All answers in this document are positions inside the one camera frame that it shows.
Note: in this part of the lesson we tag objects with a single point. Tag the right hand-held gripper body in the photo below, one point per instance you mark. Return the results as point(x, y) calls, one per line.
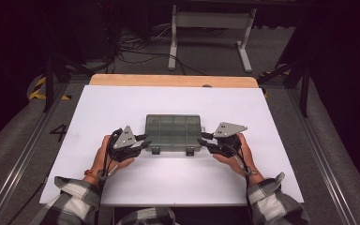
point(228, 129)

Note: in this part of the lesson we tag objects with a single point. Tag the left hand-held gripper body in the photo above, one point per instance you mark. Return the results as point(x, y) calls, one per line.
point(125, 139)

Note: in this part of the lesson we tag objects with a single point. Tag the grey plastic compartment box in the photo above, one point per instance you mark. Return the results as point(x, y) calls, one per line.
point(173, 132)

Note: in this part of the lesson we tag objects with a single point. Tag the person's left hand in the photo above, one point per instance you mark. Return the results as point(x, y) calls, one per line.
point(101, 162)

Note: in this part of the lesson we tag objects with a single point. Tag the person's right hand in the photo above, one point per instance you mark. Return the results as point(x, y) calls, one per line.
point(247, 162)

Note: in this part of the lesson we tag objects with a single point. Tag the white board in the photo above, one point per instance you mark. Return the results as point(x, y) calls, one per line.
point(168, 100)

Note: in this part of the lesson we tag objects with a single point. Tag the orange wrist band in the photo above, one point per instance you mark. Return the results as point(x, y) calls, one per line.
point(90, 173)

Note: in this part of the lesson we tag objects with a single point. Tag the person's plaid shirt body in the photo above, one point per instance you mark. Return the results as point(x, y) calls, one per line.
point(148, 217)

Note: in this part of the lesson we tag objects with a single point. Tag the black metal stand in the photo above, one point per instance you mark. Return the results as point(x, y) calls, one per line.
point(48, 87)
point(304, 90)

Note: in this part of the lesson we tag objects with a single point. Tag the aluminium floor rail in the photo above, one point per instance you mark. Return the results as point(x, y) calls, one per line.
point(318, 150)
point(22, 156)

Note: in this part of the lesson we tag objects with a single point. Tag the white metal stand frame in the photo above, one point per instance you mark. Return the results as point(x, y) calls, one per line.
point(212, 20)

